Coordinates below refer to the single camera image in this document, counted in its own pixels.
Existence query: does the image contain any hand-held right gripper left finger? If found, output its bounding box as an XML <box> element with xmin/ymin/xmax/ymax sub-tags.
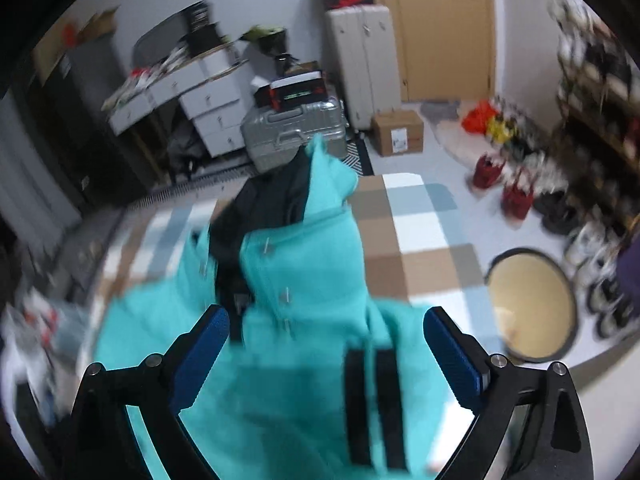
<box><xmin>70</xmin><ymin>304</ymin><xmax>231</xmax><ymax>480</ymax></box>

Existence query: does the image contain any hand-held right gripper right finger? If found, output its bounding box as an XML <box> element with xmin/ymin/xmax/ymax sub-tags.
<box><xmin>423</xmin><ymin>306</ymin><xmax>596</xmax><ymax>480</ymax></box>

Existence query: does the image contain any teal jacket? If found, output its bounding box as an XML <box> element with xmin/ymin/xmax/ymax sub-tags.
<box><xmin>95</xmin><ymin>136</ymin><xmax>476</xmax><ymax>480</ymax></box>

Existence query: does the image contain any round beige stool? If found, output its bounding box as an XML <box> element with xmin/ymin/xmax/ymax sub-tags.
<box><xmin>484</xmin><ymin>247</ymin><xmax>581</xmax><ymax>363</ymax></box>

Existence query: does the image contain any checkered blanket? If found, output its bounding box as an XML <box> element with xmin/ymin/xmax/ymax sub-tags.
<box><xmin>92</xmin><ymin>172</ymin><xmax>506</xmax><ymax>461</ymax></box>

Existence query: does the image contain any row of shoes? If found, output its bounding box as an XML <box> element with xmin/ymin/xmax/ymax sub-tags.
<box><xmin>535</xmin><ymin>180</ymin><xmax>636</xmax><ymax>341</ymax></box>

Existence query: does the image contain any dark cloth pile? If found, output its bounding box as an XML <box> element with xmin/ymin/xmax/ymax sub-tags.
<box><xmin>167</xmin><ymin>125</ymin><xmax>203</xmax><ymax>183</ymax></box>

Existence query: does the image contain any white round rug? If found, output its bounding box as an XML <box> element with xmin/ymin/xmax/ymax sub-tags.
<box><xmin>432</xmin><ymin>100</ymin><xmax>506</xmax><ymax>166</ymax></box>

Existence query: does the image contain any yellow plastic bag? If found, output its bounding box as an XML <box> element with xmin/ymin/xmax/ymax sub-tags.
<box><xmin>487</xmin><ymin>117</ymin><xmax>516</xmax><ymax>143</ymax></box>

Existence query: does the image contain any closed cardboard box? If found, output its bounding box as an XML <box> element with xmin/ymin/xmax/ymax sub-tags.
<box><xmin>371</xmin><ymin>110</ymin><xmax>426</xmax><ymax>157</ymax></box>

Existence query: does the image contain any red plastic bag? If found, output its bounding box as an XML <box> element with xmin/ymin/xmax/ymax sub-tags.
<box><xmin>461</xmin><ymin>100</ymin><xmax>496</xmax><ymax>133</ymax></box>

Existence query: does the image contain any silver suitcase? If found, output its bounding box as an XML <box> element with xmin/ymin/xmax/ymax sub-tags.
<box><xmin>240</xmin><ymin>97</ymin><xmax>348</xmax><ymax>173</ymax></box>

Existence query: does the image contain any white desk with drawers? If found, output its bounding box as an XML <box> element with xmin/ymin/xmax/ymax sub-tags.
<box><xmin>102</xmin><ymin>45</ymin><xmax>261</xmax><ymax>158</ymax></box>

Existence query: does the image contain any black wardrobe cabinet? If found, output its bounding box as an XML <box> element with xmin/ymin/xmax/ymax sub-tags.
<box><xmin>60</xmin><ymin>40</ymin><xmax>156</xmax><ymax>198</ymax></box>

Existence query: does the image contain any black and red box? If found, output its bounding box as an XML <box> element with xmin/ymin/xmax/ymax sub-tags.
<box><xmin>252</xmin><ymin>71</ymin><xmax>326</xmax><ymax>111</ymax></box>

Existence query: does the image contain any desk clutter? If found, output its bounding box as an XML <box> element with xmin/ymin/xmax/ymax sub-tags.
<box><xmin>102</xmin><ymin>40</ymin><xmax>201</xmax><ymax>111</ymax></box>

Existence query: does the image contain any white suitcase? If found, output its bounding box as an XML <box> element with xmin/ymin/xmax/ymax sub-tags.
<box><xmin>325</xmin><ymin>5</ymin><xmax>401</xmax><ymax>131</ymax></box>

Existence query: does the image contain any grey arched board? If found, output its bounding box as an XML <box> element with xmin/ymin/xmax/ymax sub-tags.
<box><xmin>132</xmin><ymin>12</ymin><xmax>201</xmax><ymax>68</ymax></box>

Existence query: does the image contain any flower bouquet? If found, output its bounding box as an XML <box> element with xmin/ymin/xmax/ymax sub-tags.
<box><xmin>240</xmin><ymin>25</ymin><xmax>291</xmax><ymax>56</ymax></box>

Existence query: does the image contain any wooden door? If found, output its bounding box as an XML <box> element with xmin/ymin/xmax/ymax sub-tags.
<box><xmin>375</xmin><ymin>0</ymin><xmax>496</xmax><ymax>103</ymax></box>

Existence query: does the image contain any shoe rack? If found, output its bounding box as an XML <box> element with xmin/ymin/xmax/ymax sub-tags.
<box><xmin>547</xmin><ymin>0</ymin><xmax>640</xmax><ymax>161</ymax></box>

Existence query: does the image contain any black box on desk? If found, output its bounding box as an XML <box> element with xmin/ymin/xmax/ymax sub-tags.
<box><xmin>187</xmin><ymin>2</ymin><xmax>223</xmax><ymax>56</ymax></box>

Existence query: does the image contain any open cardboard box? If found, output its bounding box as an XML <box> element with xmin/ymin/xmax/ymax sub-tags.
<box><xmin>32</xmin><ymin>7</ymin><xmax>121</xmax><ymax>78</ymax></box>

